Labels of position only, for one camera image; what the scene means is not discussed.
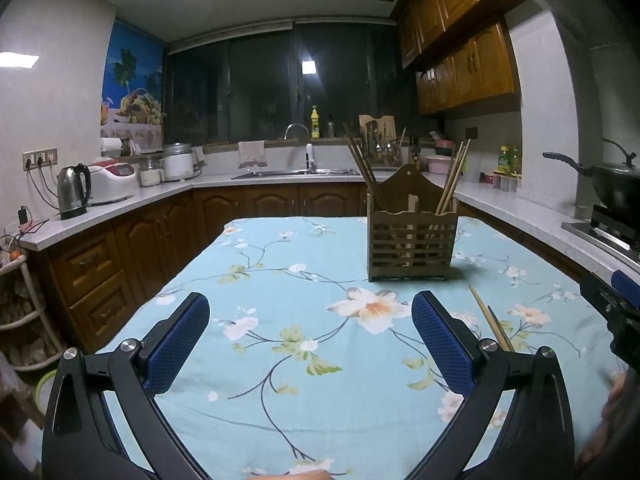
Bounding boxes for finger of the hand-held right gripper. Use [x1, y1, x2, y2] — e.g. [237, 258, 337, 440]
[579, 272, 626, 321]
[612, 268, 640, 309]

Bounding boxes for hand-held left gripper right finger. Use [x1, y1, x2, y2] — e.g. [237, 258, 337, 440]
[407, 289, 577, 480]

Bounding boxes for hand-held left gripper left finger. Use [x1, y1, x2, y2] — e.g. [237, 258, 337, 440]
[41, 291, 211, 480]

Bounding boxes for light wooden chopstick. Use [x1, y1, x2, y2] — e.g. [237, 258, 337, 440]
[468, 284, 507, 353]

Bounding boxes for dark chopstick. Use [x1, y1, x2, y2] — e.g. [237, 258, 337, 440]
[487, 305, 517, 354]

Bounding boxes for bunch of light chopsticks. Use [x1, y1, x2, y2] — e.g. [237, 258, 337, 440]
[434, 139, 472, 216]

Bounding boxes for wooden utensil holder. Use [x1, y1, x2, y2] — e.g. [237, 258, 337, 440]
[366, 164, 460, 282]

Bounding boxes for bunch of dark chopsticks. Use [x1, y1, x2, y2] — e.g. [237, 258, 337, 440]
[342, 121, 383, 196]

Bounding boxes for person's right hand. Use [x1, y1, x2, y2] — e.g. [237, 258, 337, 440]
[577, 372, 634, 466]

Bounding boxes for gas stove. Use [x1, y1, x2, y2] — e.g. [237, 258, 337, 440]
[560, 203, 640, 267]

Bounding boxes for wooden base cabinets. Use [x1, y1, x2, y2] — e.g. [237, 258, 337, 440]
[31, 182, 593, 356]

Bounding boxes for black wok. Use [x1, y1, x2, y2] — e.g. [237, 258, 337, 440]
[542, 137, 640, 212]

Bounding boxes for green rimmed bucket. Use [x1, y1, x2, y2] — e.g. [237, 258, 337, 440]
[34, 368, 60, 414]

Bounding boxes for floral light blue tablecloth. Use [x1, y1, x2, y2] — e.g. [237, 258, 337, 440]
[97, 216, 631, 480]

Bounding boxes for white tubular shelf rack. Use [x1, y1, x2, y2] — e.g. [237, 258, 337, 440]
[0, 254, 66, 374]

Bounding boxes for red and white rice cooker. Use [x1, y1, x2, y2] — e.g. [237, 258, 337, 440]
[86, 158, 137, 206]

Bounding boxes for pink plastic basin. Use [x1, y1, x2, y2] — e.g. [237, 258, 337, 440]
[424, 155, 456, 175]

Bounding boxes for white steel lidded cooker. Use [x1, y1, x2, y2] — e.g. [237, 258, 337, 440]
[162, 142, 195, 182]

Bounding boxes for stainless steel electric kettle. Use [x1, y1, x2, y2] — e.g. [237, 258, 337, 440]
[56, 163, 93, 221]

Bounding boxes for dish rack with cutlery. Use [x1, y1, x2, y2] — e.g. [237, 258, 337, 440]
[364, 125, 407, 169]

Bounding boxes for white dish towel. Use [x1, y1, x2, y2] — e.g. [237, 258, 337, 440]
[237, 140, 267, 170]

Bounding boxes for stainless steel sink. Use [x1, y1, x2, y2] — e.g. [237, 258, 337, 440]
[231, 168, 362, 181]

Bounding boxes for wooden cutting board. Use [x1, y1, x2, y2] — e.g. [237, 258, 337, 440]
[358, 114, 396, 152]

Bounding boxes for chrome kitchen faucet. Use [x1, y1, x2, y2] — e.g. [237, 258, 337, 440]
[284, 123, 317, 172]

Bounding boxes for dark kitchen window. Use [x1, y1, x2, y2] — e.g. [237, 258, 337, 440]
[165, 19, 417, 144]

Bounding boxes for grey range hood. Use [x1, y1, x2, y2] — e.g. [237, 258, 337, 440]
[504, 0, 640, 61]

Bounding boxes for wall power socket strip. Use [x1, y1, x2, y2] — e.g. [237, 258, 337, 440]
[22, 148, 60, 170]

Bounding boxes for tropical fruit wall poster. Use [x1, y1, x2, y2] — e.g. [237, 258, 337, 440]
[100, 20, 167, 154]

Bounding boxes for wooden wall cabinets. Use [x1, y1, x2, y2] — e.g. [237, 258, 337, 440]
[397, 0, 519, 116]

